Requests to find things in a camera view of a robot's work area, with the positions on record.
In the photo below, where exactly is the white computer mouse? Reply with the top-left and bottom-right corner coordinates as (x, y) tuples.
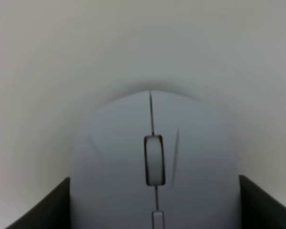
(70, 91), (241, 229)

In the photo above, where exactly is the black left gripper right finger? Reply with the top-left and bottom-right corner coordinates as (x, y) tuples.
(239, 175), (286, 229)

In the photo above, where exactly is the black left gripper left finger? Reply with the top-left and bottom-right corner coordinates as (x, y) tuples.
(8, 177), (71, 229)

